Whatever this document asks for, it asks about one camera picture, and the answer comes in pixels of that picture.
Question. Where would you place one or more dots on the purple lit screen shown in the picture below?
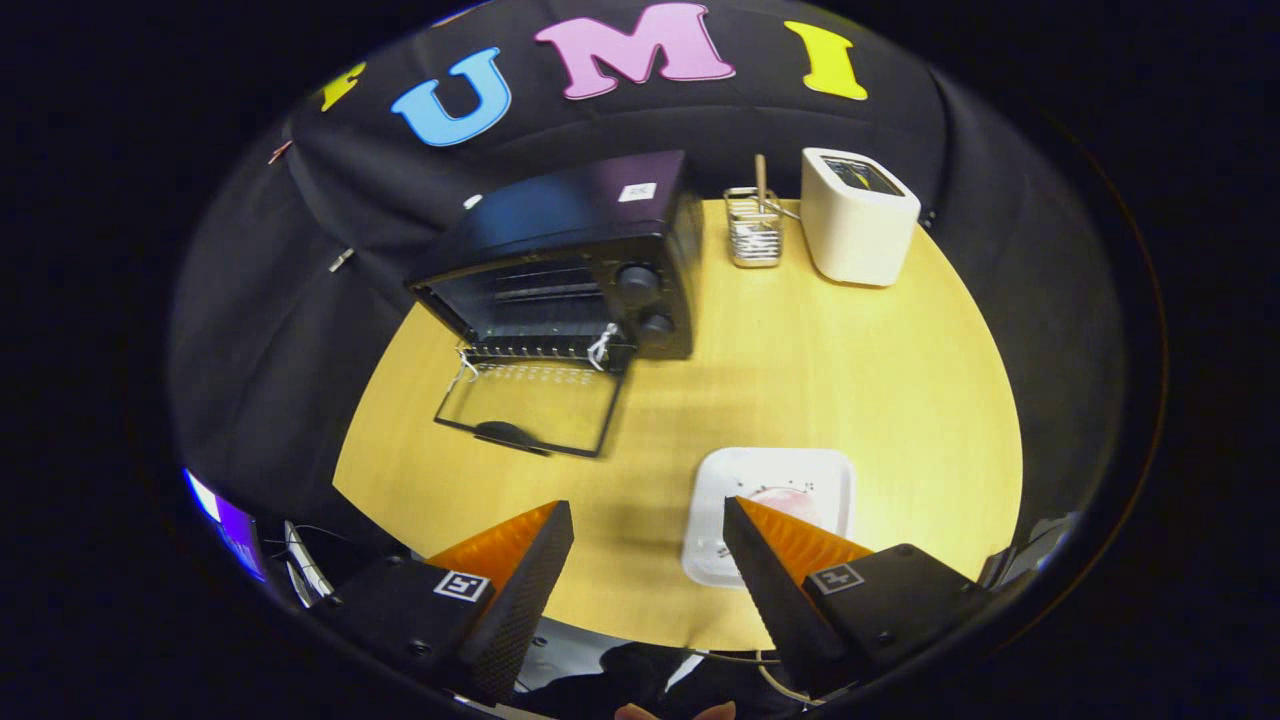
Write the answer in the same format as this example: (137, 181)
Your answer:
(232, 525)

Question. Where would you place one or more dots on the black toaster oven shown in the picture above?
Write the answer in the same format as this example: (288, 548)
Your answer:
(560, 215)

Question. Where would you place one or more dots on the white square plate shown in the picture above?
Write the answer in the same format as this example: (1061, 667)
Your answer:
(720, 480)

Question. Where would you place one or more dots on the wooden stick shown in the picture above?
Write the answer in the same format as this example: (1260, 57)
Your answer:
(761, 180)

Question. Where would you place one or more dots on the cream white toaster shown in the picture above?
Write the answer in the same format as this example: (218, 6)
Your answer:
(855, 235)

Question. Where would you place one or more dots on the red clip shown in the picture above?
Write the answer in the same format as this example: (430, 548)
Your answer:
(280, 152)

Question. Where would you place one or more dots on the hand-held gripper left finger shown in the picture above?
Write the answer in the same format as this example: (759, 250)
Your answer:
(525, 590)

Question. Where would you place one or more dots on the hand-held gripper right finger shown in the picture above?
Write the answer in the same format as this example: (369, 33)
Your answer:
(775, 600)

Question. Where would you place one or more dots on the red round meat slice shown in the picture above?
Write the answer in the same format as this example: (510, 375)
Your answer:
(790, 500)

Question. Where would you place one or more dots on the white clip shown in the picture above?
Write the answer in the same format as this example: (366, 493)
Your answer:
(341, 260)

